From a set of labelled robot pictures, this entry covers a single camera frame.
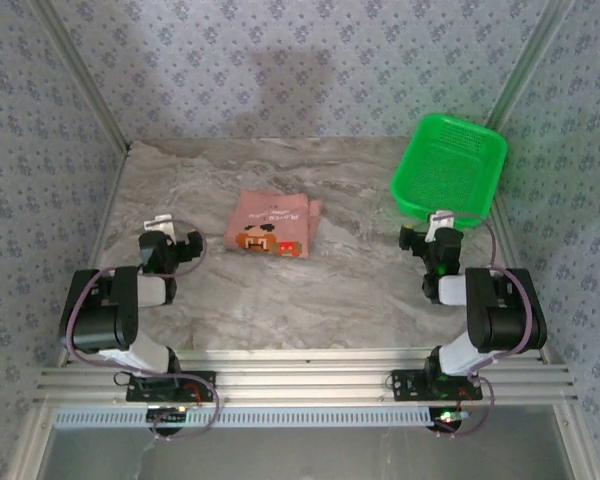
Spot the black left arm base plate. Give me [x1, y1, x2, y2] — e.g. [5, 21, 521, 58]
[126, 370, 217, 403]

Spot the green plastic basket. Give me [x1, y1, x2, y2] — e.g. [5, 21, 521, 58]
[389, 113, 510, 232]

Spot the grey slotted cable duct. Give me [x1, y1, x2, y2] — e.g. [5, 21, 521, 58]
[53, 407, 431, 430]

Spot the black controller board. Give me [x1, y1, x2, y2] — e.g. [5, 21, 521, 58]
[428, 407, 470, 434]
[146, 405, 190, 435]

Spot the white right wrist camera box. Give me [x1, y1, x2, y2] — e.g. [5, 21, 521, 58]
[426, 210, 454, 245]

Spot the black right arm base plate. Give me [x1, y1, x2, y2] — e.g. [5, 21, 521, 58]
[390, 369, 484, 402]

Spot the aluminium corner post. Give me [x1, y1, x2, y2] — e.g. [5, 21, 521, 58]
[487, 0, 577, 131]
[29, 0, 132, 152]

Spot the aluminium rail beam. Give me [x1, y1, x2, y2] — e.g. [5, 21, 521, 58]
[33, 348, 580, 407]

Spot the pink printed t-shirt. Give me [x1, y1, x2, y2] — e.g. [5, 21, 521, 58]
[223, 188, 325, 260]

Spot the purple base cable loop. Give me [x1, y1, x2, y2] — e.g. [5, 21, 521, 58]
[148, 377, 222, 442]
[433, 375, 497, 440]

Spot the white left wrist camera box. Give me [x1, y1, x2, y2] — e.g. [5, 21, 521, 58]
[144, 213, 177, 245]

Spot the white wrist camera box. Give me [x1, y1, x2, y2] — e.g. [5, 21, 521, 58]
[426, 210, 454, 245]
[144, 213, 177, 245]

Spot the aluminium frame leg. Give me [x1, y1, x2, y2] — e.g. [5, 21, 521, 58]
[554, 404, 600, 480]
[9, 404, 56, 480]

